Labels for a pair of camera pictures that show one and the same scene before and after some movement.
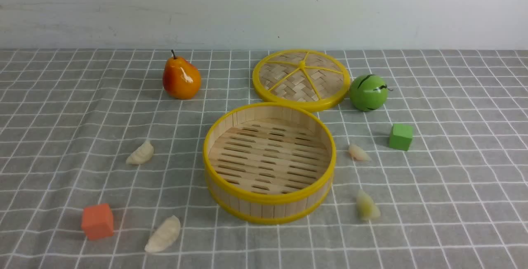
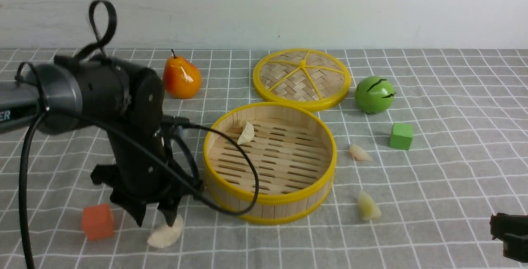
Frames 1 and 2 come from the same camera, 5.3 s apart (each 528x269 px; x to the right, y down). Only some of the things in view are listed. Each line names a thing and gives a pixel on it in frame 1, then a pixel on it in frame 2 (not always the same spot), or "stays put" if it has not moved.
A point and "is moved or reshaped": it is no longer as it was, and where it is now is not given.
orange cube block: x=97 y=221 stays put
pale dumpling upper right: x=357 y=153 stays put
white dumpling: x=144 y=154 is moved or reshaped
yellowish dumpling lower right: x=366 y=209 stays put
